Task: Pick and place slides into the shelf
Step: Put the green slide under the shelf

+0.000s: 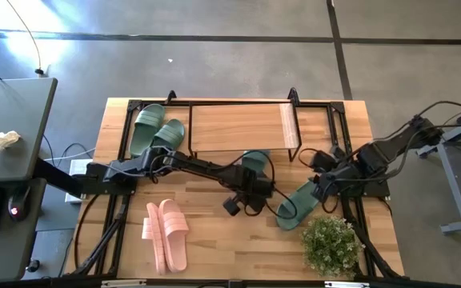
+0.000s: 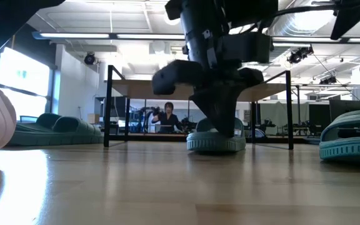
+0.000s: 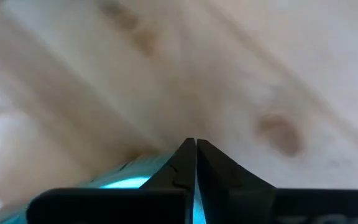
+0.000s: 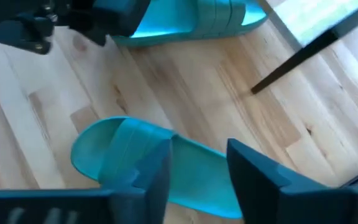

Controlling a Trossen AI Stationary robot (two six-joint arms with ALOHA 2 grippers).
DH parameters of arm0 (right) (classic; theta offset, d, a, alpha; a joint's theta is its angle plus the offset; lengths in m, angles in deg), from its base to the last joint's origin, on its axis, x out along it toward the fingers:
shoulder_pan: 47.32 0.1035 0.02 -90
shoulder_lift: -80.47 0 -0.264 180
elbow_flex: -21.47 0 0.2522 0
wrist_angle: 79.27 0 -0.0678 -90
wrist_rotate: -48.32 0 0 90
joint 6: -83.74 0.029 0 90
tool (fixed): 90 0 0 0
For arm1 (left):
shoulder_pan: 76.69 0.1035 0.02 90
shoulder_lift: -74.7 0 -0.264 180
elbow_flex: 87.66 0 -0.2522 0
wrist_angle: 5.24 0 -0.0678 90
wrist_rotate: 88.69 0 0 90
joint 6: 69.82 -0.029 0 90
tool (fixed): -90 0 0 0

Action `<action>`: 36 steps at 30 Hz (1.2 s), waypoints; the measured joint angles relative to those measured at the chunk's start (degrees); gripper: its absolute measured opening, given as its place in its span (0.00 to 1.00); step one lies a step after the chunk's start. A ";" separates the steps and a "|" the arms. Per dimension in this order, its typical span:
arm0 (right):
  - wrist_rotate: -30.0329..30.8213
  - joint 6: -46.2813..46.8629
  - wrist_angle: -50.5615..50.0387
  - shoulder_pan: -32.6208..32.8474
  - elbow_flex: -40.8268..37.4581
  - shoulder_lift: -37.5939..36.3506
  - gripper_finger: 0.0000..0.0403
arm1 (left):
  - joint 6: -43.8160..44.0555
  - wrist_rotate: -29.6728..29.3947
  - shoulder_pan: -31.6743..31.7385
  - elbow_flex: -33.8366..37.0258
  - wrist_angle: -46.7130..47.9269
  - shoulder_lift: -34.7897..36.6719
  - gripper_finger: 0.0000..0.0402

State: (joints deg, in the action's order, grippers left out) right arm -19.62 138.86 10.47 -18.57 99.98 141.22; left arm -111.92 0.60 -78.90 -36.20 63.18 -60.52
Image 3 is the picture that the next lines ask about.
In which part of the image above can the teal slide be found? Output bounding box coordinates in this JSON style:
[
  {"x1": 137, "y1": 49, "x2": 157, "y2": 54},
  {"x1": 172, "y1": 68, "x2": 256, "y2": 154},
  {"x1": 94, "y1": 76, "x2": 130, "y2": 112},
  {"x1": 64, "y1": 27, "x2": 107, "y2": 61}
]
[{"x1": 0, "y1": 151, "x2": 208, "y2": 224}]

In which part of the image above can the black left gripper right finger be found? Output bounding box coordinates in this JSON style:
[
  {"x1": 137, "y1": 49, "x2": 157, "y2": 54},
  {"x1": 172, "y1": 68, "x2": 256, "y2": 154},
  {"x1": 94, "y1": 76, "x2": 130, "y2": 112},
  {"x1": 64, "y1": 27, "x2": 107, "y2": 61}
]
[{"x1": 196, "y1": 139, "x2": 358, "y2": 224}]

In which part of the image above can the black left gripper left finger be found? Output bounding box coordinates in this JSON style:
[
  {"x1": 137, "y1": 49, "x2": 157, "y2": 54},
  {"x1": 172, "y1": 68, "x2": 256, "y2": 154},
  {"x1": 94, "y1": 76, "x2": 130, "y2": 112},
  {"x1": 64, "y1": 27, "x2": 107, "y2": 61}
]
[{"x1": 26, "y1": 138, "x2": 196, "y2": 224}]

